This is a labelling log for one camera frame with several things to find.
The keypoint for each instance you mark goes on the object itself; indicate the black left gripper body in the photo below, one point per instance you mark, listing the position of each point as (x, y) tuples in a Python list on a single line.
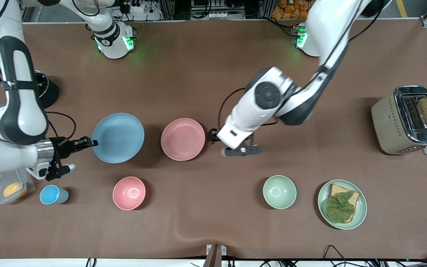
[(213, 135)]

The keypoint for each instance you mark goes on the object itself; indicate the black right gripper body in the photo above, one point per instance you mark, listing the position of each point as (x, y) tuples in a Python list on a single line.
[(63, 146)]

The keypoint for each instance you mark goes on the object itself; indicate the pink shallow bowl plate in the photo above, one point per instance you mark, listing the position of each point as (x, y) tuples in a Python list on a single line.
[(183, 139)]

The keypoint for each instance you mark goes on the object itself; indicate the blue shallow bowl plate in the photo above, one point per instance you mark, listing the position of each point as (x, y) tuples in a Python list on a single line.
[(119, 138)]

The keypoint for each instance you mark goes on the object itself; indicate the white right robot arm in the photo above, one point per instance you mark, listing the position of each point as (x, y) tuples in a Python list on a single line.
[(20, 111)]

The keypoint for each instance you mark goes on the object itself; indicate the blue plastic cup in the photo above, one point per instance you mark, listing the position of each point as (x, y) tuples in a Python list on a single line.
[(52, 195)]

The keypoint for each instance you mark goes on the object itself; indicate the pink deep bowl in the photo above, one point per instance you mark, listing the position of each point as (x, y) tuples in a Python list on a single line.
[(129, 193)]

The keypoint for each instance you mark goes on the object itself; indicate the green deep bowl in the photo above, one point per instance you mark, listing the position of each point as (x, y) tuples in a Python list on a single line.
[(279, 192)]

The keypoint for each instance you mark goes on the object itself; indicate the toast slice with crust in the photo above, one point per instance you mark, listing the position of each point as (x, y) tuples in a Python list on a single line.
[(336, 189)]

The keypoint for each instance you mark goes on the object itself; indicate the white power strip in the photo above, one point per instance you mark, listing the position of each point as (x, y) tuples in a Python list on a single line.
[(137, 7)]

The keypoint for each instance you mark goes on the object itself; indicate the green lettuce leaf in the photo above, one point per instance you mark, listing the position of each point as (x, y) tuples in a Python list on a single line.
[(341, 209)]

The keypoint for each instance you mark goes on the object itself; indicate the bag of orange buns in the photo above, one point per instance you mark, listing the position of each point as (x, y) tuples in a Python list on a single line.
[(291, 9)]

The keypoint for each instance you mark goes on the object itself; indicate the green shallow plate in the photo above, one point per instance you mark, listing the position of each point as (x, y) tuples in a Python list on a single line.
[(361, 207)]

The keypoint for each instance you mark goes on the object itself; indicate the beige and chrome toaster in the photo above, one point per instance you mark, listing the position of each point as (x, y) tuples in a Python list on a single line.
[(387, 126)]

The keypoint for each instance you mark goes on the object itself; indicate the metal bracket at table edge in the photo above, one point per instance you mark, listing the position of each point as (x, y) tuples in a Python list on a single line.
[(213, 256)]

